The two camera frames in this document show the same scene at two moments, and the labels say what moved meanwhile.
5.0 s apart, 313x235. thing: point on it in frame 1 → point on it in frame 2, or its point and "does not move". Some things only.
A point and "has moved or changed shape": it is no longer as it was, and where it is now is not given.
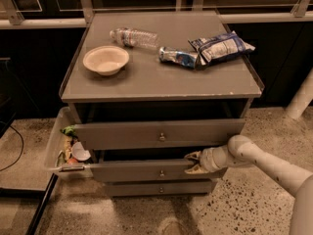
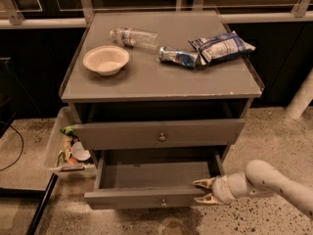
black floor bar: (43, 203) does not move
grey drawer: (150, 172) has moved or changed shape
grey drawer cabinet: (156, 98) does not move
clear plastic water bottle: (135, 38) does not move
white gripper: (207, 161) → (221, 189)
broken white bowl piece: (79, 152) does not move
